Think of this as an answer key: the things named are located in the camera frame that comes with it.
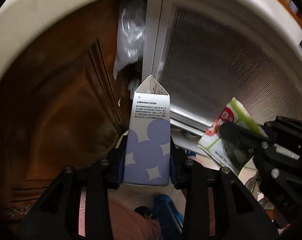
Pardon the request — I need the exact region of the green white tissue pack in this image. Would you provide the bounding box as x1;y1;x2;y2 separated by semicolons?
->
197;98;267;175

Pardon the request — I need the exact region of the blue white carton box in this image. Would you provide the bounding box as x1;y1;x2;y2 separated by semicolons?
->
123;75;171;186

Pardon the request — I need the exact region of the round trash bin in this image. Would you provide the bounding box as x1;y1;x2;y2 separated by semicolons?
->
115;131;129;148

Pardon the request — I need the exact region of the blue plastic stool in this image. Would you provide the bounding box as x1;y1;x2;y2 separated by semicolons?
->
153;194;184;239

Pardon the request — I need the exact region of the pink fluffy slipper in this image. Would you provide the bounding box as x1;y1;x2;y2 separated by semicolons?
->
109;198;162;239

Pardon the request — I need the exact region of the brown wooden cabinet door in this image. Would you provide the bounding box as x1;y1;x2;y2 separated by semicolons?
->
0;0;141;220

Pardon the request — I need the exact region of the white frosted glass door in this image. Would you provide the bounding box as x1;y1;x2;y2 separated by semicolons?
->
142;0;302;129

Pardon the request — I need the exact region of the white blue crumpled item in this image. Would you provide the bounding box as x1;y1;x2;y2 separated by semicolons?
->
128;79;141;94

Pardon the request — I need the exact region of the clear plastic bag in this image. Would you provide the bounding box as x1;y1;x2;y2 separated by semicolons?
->
113;0;146;79

